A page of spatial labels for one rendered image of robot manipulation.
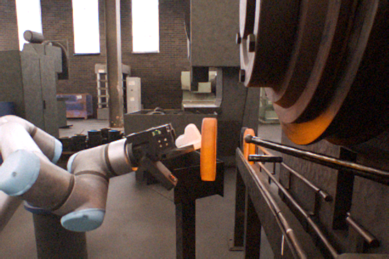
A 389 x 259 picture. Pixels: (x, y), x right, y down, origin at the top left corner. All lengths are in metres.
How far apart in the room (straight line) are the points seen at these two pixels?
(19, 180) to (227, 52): 2.74
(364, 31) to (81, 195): 0.57
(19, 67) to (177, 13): 7.98
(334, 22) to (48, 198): 0.56
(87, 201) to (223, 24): 2.74
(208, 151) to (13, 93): 3.47
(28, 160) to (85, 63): 11.24
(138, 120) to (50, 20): 10.19
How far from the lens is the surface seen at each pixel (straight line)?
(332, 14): 0.32
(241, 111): 3.38
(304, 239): 0.63
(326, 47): 0.32
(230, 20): 3.17
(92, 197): 0.64
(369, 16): 0.29
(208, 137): 0.60
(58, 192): 0.61
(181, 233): 1.08
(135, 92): 10.08
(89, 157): 0.71
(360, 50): 0.29
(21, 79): 3.83
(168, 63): 10.69
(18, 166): 0.59
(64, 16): 12.50
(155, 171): 0.68
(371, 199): 0.47
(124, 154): 0.67
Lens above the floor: 0.96
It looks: 9 degrees down
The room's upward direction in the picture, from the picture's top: straight up
